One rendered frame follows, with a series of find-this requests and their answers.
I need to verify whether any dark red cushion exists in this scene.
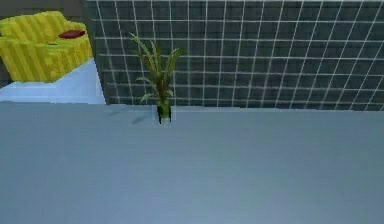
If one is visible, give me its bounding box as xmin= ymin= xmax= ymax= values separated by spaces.
xmin=58 ymin=29 xmax=87 ymax=40

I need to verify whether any green houseplant in black pot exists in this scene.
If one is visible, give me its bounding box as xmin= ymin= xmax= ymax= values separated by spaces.
xmin=129 ymin=32 xmax=184 ymax=125

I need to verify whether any yellow striped sofa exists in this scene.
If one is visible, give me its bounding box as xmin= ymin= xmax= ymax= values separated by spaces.
xmin=0 ymin=10 xmax=94 ymax=84

